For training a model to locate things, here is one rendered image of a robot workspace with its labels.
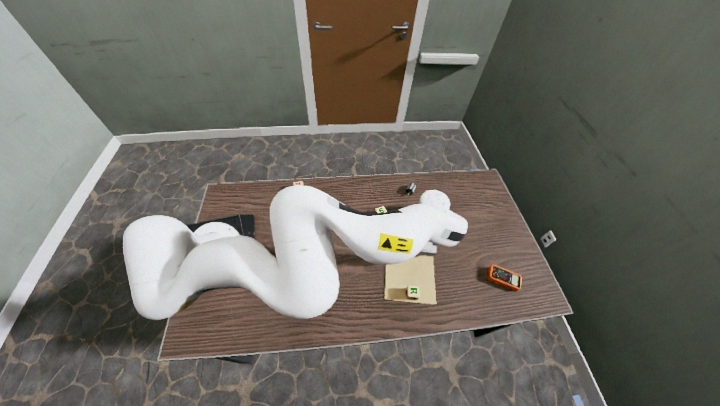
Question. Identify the beige mat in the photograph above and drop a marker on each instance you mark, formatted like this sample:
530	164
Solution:
416	271

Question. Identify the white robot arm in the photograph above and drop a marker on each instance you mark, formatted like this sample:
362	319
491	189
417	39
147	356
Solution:
304	283

